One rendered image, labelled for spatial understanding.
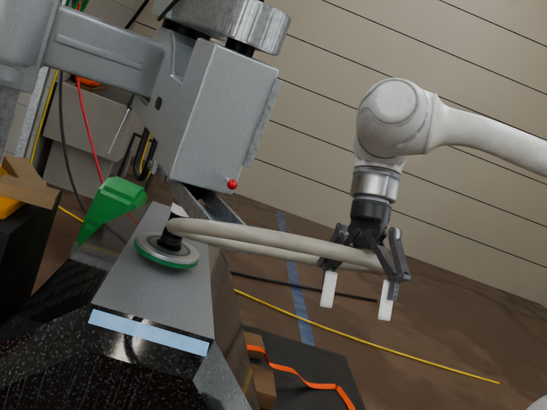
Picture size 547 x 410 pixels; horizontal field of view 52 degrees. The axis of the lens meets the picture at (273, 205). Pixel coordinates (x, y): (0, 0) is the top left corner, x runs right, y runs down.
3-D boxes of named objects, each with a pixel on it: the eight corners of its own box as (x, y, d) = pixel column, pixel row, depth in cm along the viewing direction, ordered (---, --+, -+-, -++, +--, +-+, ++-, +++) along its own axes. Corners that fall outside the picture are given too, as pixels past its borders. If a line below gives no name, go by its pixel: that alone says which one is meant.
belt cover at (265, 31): (147, 21, 236) (160, -18, 232) (202, 42, 247) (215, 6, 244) (212, 45, 153) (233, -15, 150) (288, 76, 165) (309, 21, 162)
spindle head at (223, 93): (142, 154, 197) (184, 32, 187) (199, 170, 207) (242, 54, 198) (164, 188, 166) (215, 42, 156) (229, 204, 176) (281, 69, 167)
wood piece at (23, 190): (-7, 193, 196) (-3, 181, 195) (0, 185, 206) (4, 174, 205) (51, 209, 202) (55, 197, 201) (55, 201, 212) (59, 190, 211)
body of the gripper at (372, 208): (401, 206, 106) (394, 254, 105) (365, 204, 112) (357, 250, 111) (379, 197, 101) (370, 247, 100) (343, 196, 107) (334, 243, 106)
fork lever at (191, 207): (144, 167, 196) (149, 154, 195) (194, 181, 205) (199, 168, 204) (197, 243, 137) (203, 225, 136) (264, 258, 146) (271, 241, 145)
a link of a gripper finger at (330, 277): (328, 270, 108) (326, 270, 109) (321, 307, 107) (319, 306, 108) (338, 272, 110) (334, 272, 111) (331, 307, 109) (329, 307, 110)
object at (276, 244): (137, 228, 131) (140, 216, 132) (308, 265, 154) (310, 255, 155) (221, 233, 88) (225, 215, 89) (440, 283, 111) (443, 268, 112)
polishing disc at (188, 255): (197, 270, 176) (198, 267, 176) (131, 250, 172) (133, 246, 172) (199, 247, 197) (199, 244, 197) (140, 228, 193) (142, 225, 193)
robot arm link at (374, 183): (371, 178, 114) (366, 207, 113) (343, 166, 107) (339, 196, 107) (409, 178, 107) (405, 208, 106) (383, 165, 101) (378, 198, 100)
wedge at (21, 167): (0, 167, 226) (3, 155, 225) (24, 169, 234) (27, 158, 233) (23, 186, 214) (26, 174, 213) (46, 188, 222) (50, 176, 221)
